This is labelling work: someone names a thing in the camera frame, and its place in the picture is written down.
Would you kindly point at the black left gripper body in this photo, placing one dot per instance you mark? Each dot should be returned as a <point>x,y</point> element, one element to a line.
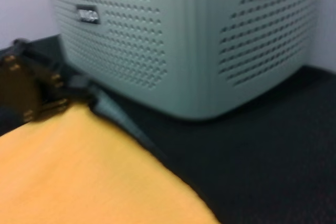
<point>18,87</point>

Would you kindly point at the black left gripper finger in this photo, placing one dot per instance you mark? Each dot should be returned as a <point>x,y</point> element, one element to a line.
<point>63,104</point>
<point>73,83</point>

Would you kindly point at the yellow grey towel black trim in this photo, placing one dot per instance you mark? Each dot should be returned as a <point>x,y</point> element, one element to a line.
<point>78,169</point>

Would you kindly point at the grey perforated plastic storage box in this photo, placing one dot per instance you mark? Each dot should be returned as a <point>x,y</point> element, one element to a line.
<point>189,51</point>

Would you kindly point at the black tablecloth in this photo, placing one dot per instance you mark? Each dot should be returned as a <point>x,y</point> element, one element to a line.
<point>262,169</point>

